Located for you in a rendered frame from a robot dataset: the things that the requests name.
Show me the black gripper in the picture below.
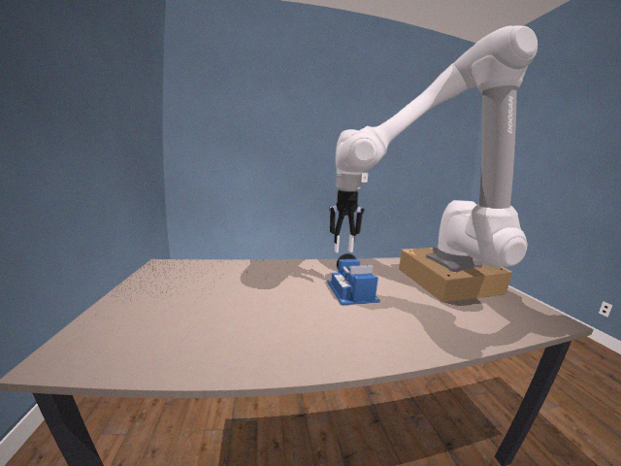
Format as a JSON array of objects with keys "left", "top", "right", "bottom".
[{"left": 329, "top": 190, "right": 364, "bottom": 252}]

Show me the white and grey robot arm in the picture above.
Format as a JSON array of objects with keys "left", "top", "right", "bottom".
[{"left": 336, "top": 26, "right": 538, "bottom": 272}]

